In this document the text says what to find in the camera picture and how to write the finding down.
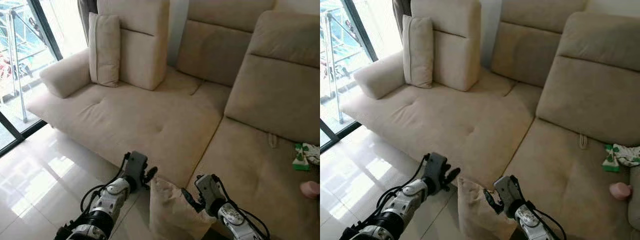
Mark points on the beige floor pillow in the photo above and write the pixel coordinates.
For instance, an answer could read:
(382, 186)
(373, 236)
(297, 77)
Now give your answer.
(172, 212)
(477, 215)

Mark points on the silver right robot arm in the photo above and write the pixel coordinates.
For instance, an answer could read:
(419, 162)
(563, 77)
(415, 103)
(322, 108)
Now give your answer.
(530, 222)
(235, 220)

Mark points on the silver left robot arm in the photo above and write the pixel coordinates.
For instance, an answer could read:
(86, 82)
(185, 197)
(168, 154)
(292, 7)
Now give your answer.
(395, 210)
(102, 210)

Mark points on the beige fabric sofa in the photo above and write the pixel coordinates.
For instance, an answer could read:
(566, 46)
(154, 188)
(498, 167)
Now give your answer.
(150, 115)
(460, 117)

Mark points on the beige upright throw pillow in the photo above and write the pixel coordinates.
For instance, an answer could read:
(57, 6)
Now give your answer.
(418, 52)
(104, 50)

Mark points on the green packet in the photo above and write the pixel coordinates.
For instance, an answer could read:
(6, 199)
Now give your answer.
(610, 160)
(300, 159)

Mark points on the pink round object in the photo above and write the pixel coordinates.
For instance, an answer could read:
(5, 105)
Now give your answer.
(620, 191)
(310, 190)

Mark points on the white green patterned cloth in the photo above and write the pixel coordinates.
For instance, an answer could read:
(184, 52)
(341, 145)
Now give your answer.
(629, 154)
(312, 152)

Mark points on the metal drying rack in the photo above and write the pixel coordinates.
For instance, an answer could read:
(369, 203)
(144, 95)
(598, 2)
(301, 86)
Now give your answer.
(17, 70)
(334, 70)

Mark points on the grey curtain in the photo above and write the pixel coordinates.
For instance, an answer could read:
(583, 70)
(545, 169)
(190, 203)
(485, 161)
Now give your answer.
(401, 12)
(87, 15)

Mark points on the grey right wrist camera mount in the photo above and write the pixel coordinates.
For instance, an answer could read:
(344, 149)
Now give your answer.
(506, 192)
(207, 187)

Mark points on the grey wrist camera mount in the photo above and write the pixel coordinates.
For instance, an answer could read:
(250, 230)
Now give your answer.
(506, 192)
(436, 167)
(207, 187)
(136, 165)

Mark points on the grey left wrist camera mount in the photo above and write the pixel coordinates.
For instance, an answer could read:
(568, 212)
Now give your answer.
(136, 165)
(436, 167)

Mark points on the black window frame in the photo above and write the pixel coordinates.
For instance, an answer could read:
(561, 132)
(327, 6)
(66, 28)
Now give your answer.
(361, 27)
(46, 27)

